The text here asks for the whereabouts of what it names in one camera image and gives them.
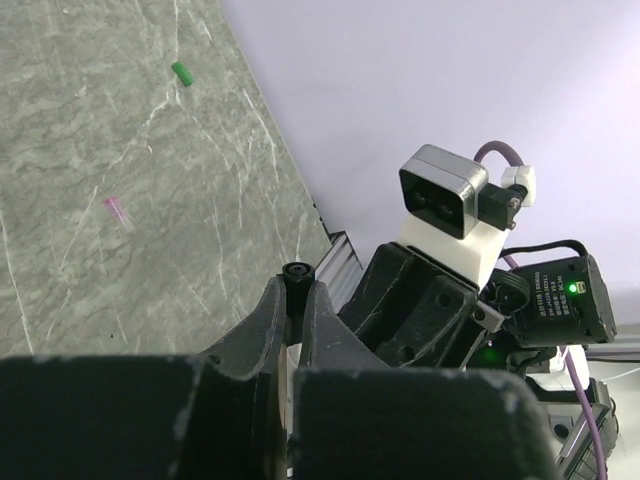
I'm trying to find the green pen cap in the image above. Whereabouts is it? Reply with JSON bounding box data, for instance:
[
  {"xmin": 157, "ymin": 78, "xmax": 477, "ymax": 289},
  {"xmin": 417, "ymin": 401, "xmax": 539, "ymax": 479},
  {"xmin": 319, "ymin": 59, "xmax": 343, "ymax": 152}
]
[{"xmin": 171, "ymin": 61, "xmax": 194, "ymax": 87}]

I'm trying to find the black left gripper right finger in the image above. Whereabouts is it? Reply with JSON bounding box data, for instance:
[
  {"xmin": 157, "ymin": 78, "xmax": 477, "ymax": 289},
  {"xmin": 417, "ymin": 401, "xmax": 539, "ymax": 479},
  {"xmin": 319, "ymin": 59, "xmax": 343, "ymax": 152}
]
[{"xmin": 292, "ymin": 282, "xmax": 559, "ymax": 479}]

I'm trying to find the aluminium rail frame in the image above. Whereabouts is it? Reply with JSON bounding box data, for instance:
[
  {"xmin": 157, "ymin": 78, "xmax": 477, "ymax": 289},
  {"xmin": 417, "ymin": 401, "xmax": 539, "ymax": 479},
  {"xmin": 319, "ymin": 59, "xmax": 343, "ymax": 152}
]
[{"xmin": 315, "ymin": 214, "xmax": 364, "ymax": 312}]

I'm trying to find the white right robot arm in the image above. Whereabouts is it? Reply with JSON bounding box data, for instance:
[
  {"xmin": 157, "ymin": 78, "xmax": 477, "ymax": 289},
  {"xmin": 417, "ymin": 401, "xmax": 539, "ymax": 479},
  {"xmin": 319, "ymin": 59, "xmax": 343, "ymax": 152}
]
[{"xmin": 340, "ymin": 240, "xmax": 619, "ymax": 479}]

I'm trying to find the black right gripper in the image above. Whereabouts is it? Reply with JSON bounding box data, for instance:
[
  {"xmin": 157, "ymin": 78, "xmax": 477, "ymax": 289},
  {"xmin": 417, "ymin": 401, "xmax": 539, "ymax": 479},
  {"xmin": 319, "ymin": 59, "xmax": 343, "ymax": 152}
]
[{"xmin": 339, "ymin": 243, "xmax": 489, "ymax": 370}]

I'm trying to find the white pen black tip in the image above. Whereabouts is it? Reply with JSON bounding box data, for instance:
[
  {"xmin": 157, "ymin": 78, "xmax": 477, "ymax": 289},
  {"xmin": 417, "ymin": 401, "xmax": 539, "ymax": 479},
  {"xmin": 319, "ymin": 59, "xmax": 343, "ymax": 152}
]
[{"xmin": 279, "ymin": 343, "xmax": 302, "ymax": 479}]

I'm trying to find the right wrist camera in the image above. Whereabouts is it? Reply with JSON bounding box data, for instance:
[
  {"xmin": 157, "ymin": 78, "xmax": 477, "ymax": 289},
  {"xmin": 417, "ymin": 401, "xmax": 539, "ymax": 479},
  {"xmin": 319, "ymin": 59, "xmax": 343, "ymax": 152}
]
[{"xmin": 398, "ymin": 143, "xmax": 539, "ymax": 291}]

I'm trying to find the pink transparent pen cap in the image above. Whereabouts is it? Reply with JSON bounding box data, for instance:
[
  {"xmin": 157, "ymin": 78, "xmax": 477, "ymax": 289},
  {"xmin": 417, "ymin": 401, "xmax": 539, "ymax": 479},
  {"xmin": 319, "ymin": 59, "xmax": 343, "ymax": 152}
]
[{"xmin": 103, "ymin": 197, "xmax": 135, "ymax": 233}]

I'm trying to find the black pen cap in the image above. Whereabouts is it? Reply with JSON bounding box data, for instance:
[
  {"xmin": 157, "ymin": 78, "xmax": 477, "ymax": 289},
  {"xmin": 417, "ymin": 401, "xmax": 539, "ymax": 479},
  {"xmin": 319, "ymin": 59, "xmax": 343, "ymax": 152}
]
[{"xmin": 282, "ymin": 262, "xmax": 316, "ymax": 346}]

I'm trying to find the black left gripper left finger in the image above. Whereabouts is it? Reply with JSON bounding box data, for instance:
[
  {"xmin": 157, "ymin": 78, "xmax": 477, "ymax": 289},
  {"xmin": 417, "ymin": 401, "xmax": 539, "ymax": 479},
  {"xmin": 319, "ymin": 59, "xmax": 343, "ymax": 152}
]
[{"xmin": 1, "ymin": 277, "xmax": 287, "ymax": 479}]

